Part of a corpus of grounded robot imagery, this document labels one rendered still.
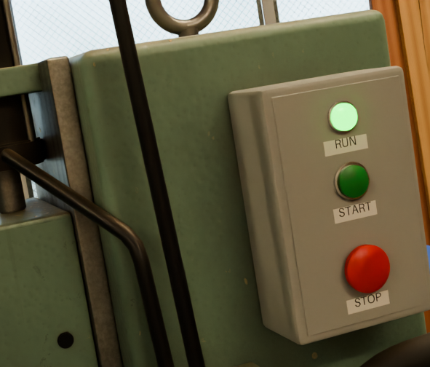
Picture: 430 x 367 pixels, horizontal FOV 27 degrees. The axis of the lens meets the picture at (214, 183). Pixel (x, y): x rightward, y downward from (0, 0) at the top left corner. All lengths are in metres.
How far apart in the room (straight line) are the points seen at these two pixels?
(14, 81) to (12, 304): 0.15
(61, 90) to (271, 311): 0.20
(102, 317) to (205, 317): 0.07
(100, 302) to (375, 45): 0.26
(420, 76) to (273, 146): 1.48
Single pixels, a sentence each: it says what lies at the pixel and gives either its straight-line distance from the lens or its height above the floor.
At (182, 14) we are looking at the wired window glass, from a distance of 2.09.
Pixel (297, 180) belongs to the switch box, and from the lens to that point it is 0.55.
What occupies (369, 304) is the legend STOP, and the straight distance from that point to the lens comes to 0.59.
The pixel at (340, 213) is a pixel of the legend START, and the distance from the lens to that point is 0.57.
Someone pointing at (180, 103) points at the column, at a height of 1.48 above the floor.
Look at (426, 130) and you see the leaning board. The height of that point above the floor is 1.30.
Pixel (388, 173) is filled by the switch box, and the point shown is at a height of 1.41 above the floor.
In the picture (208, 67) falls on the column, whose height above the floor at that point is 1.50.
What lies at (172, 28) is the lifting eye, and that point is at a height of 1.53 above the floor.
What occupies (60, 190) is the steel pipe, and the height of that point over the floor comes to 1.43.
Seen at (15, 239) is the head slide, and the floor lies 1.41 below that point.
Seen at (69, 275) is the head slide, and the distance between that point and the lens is 0.62.
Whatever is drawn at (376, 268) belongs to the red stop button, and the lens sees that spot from 0.57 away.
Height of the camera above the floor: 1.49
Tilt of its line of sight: 7 degrees down
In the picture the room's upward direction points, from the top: 9 degrees counter-clockwise
